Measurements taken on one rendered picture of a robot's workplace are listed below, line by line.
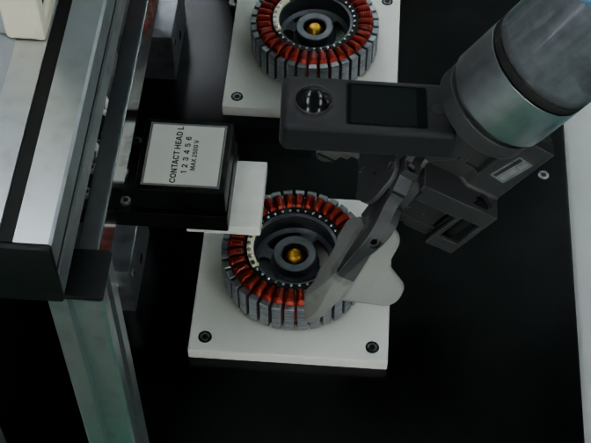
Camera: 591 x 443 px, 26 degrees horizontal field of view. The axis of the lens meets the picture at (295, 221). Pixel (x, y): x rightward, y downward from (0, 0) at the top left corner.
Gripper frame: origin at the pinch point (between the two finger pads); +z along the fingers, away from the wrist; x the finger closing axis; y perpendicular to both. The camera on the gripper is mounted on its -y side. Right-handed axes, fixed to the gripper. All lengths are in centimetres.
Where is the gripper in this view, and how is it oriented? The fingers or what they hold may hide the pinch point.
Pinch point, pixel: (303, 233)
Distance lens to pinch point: 95.6
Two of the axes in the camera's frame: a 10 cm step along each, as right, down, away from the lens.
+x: 0.7, -8.1, 5.9
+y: 8.5, 3.6, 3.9
